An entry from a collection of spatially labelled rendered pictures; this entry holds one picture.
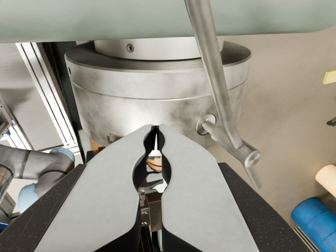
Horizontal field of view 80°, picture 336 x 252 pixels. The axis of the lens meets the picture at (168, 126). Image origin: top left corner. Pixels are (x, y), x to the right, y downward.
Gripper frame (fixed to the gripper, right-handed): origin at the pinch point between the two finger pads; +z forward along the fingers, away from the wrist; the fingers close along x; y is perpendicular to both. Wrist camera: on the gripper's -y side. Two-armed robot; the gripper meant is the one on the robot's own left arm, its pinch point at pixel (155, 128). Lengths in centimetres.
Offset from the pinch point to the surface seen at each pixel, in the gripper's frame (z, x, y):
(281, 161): 176, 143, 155
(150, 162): 25.1, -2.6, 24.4
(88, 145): 74, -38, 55
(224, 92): 3.9, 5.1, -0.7
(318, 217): 166, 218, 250
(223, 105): 4.5, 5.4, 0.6
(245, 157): 5.9, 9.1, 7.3
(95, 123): 15.4, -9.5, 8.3
